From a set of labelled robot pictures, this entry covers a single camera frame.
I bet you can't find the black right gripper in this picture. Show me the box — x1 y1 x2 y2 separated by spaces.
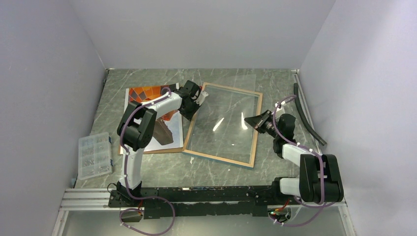
244 110 281 139

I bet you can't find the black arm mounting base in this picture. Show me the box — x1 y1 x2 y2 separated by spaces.
108 184 295 219

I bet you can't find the brown frame backing board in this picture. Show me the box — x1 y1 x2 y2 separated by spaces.
117 84 184 154

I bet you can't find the aluminium extrusion rail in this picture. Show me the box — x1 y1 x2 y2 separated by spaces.
60 185 348 212

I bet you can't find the clear plastic frame sheet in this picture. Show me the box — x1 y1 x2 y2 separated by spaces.
188 74 259 163

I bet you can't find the black corrugated hose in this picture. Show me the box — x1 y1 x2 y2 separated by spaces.
293 83 328 146

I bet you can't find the blue wooden picture frame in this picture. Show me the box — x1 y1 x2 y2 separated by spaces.
182 82 264 169

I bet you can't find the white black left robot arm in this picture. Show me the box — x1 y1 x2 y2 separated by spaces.
117 81 208 207

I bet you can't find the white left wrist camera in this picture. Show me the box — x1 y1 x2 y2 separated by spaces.
196 91 209 106

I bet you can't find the hot air balloon photo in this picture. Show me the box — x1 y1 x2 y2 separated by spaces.
124 83 184 154

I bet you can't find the clear plastic screw box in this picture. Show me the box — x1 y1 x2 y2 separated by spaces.
78 132 113 180

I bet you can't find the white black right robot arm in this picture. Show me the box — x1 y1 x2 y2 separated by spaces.
243 110 344 204

